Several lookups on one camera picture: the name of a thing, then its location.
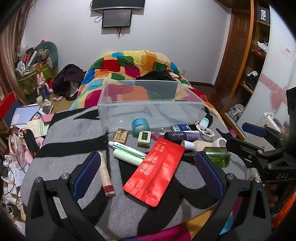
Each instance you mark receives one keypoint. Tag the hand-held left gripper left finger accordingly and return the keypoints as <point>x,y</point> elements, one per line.
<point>89,171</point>

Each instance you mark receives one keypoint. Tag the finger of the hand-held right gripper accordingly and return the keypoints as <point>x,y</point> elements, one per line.
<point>242,148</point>
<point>253,129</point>

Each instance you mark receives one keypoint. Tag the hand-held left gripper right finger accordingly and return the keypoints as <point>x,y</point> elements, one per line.
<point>208,171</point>

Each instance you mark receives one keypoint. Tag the beige tube with red cap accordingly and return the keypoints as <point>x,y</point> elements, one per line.
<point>105,173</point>

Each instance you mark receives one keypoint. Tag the green glass jar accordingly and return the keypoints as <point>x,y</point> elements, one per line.
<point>217,157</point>

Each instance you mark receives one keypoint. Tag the beige foundation bottle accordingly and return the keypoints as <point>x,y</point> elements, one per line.
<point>201,145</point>

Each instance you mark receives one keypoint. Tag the white tape roll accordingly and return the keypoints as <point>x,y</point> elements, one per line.
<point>216,141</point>

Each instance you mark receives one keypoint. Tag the pale green tube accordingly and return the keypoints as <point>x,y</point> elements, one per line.
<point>126,156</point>

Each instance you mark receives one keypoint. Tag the white toothpaste tube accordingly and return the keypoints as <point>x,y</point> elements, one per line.
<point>127,148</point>

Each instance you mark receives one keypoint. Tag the mint green small jar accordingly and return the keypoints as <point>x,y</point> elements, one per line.
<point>204,122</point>

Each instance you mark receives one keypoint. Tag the black and purple spray bottle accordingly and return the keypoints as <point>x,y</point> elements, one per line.
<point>178,135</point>

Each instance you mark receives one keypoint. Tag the blue card box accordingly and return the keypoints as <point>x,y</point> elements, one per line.
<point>182,127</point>

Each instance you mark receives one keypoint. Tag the red foil pouch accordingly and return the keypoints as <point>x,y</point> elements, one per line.
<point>155,171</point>

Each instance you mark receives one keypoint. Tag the green mahjong tile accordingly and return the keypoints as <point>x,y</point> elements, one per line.
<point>143,141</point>

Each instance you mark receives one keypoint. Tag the pink hair clip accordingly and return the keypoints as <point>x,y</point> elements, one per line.
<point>155,136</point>

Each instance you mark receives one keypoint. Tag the teal tape roll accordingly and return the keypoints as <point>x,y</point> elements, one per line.
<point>134,124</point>

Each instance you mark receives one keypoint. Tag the clear plastic storage box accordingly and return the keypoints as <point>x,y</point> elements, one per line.
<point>148,112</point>

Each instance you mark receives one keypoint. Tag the person's right hand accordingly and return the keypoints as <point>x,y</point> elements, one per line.
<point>270,195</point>

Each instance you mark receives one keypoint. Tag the grey shoes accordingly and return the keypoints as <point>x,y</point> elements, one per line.
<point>235,112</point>

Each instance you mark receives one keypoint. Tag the grey and black blanket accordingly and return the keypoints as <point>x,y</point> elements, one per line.
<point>69,129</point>

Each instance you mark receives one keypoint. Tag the black bag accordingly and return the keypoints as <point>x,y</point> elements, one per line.
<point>252,80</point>

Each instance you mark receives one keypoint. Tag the white sliding wardrobe door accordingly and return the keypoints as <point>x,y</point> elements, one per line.
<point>277,69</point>

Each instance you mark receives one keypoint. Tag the black and orange device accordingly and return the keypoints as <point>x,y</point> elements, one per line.
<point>30,142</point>

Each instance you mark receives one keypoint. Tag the green and cream book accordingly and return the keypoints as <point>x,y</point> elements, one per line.
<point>38,128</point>

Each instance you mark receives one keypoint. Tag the pink book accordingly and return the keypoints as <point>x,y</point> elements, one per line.
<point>48,117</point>

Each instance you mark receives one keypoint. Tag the pink plastic object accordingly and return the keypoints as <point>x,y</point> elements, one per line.
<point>17,148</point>

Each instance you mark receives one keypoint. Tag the red folded clothes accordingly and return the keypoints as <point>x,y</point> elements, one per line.
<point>259,52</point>

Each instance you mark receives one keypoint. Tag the pile of papers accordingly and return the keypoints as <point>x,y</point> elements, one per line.
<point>11,185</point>

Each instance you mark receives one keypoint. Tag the pink slipper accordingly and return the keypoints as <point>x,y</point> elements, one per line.
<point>57,98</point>

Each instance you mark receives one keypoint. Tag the white crumpled clothes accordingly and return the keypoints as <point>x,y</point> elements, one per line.
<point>263,45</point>

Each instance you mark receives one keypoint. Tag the wooden door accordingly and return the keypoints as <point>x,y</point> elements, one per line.
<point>235,46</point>

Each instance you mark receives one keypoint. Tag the blue notebook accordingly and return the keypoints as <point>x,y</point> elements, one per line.
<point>24,114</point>

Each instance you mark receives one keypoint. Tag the blue bottle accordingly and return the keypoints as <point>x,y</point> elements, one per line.
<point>44,92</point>

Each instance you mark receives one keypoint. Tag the dark clothes pile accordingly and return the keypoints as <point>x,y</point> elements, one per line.
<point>67,78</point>

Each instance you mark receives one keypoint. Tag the wooden wardrobe shelf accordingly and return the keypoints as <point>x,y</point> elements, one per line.
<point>251,30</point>

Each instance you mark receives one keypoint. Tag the pink rabbit toy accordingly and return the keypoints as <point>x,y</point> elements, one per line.
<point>41,80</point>

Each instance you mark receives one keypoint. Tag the red box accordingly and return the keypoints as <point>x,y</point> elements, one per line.
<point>8,105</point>

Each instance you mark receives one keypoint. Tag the green patterned bag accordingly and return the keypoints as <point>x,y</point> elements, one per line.
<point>34,81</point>

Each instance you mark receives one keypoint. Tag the black clothing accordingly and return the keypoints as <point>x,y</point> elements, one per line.
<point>157,75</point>

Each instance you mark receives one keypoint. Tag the black box with white lettering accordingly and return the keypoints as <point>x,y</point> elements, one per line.
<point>263,15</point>

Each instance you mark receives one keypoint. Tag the colourful patchwork quilt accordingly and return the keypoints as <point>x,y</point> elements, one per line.
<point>129,62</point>

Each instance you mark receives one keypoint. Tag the green neck pillow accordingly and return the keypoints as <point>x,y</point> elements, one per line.
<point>53,53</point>

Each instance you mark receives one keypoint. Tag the brown curtain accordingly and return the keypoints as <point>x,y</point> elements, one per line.
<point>11,58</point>

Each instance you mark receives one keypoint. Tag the small wall monitor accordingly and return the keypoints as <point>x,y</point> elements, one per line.
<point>116,18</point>

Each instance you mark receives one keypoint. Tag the wall television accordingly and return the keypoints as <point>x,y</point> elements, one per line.
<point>118,4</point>

